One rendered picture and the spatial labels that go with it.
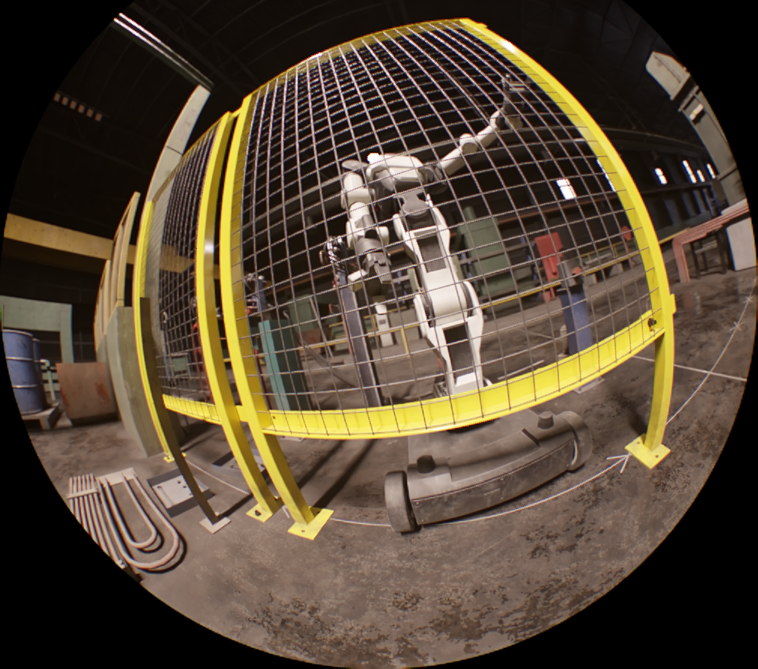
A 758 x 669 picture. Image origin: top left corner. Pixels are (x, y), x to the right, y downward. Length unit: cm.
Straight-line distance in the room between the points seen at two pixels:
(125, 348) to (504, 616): 203
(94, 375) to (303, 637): 320
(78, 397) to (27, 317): 717
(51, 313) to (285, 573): 992
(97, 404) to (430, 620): 339
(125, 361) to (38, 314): 863
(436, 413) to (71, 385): 348
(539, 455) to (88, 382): 369
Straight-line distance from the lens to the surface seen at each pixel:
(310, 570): 76
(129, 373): 185
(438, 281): 71
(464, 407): 48
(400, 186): 96
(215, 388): 79
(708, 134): 408
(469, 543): 71
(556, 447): 69
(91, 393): 347
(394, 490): 63
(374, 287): 57
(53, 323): 1013
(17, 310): 1057
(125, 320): 188
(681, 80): 430
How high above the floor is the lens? 61
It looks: 9 degrees up
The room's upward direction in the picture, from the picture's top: 13 degrees counter-clockwise
